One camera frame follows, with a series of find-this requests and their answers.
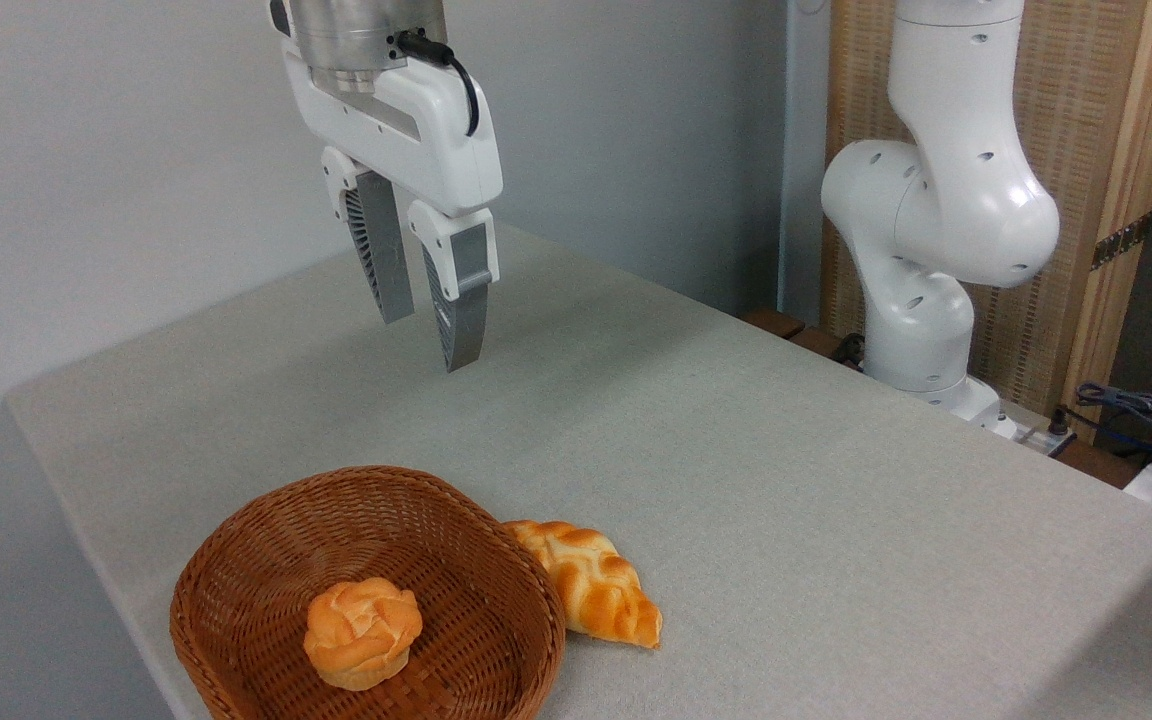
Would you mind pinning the brown wicker basket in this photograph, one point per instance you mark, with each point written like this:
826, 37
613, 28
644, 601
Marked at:
476, 620

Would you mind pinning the round bread roll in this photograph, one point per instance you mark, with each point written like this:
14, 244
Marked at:
361, 630

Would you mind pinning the brass screen hinge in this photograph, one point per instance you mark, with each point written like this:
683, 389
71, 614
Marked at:
1121, 241

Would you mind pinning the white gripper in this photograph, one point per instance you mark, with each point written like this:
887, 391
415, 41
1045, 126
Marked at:
416, 130

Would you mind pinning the wood-framed woven screen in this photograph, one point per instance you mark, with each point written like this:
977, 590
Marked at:
1086, 100

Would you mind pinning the braided bread loaf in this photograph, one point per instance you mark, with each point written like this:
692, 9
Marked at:
596, 585

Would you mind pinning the grey table cover cloth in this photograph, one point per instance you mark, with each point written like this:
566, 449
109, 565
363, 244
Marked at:
736, 500

